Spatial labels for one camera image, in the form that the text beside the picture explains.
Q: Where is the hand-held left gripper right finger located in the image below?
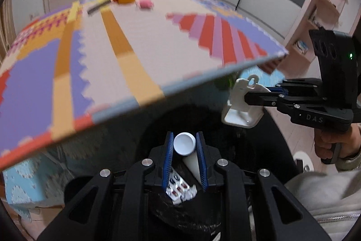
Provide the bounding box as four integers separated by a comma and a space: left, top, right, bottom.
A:
195, 131, 332, 241

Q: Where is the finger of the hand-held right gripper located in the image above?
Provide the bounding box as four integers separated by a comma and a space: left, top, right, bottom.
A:
266, 85, 288, 95
244, 90, 283, 108

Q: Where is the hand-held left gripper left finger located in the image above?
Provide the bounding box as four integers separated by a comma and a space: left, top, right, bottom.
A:
37, 131, 175, 241

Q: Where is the white plastic bottle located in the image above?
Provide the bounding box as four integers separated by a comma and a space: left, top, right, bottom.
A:
173, 132, 202, 184

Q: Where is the white plastic holder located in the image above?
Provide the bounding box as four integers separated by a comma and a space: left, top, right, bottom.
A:
221, 74, 271, 129

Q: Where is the silver pill blister pack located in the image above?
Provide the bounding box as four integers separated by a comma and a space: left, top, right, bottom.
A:
165, 169, 190, 204

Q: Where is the trash bin with black bag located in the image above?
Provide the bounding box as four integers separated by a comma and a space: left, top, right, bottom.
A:
65, 94, 300, 241

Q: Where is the person's right forearm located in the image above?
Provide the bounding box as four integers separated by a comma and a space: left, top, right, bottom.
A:
336, 149, 361, 173

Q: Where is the person's right hand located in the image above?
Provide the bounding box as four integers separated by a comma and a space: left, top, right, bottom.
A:
314, 123, 361, 159

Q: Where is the stack of books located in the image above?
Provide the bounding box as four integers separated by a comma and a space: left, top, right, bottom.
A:
293, 39, 310, 54

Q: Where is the white round object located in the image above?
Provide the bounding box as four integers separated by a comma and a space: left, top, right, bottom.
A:
293, 152, 312, 173

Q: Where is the light wooden bookshelf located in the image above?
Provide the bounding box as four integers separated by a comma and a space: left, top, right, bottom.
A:
285, 0, 359, 64

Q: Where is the colourful foam mat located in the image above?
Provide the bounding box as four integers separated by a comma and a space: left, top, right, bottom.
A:
0, 0, 290, 171

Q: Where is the person's grey jacket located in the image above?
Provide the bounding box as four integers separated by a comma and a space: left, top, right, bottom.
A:
284, 170, 361, 241

